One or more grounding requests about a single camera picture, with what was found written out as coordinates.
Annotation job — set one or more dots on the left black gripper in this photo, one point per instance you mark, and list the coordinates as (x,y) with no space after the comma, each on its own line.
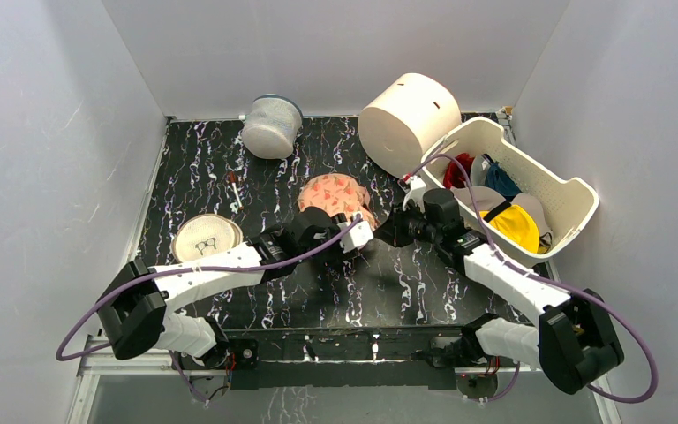
(337,254)

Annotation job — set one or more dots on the strawberry print mesh laundry bag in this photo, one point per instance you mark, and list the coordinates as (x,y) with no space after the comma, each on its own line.
(337,193)

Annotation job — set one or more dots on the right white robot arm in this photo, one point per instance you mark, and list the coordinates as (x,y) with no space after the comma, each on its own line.
(571,339)

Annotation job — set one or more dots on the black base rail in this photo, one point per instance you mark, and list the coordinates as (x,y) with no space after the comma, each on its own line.
(427,356)

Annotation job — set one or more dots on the blue garment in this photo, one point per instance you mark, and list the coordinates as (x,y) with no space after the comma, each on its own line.
(499,180)

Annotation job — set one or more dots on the yellow bra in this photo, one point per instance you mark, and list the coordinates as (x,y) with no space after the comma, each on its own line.
(525,226)

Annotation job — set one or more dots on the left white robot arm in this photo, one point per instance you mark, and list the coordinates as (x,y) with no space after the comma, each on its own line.
(141,308)

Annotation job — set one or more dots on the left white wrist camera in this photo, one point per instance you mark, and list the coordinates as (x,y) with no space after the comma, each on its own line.
(355,235)

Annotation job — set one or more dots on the small white red pen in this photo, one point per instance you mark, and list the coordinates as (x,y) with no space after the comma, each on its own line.
(233,184)

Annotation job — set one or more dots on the cream round tub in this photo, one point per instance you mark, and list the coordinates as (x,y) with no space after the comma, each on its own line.
(405,120)

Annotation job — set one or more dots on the cream perforated laundry basket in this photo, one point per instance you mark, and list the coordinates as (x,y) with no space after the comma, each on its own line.
(569,205)

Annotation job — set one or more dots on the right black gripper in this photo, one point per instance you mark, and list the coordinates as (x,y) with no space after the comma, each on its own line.
(395,228)

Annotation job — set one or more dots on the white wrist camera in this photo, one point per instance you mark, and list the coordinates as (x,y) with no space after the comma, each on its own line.
(414,193)
(355,235)

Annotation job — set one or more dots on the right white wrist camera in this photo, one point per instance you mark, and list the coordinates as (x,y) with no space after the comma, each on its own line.
(414,193)

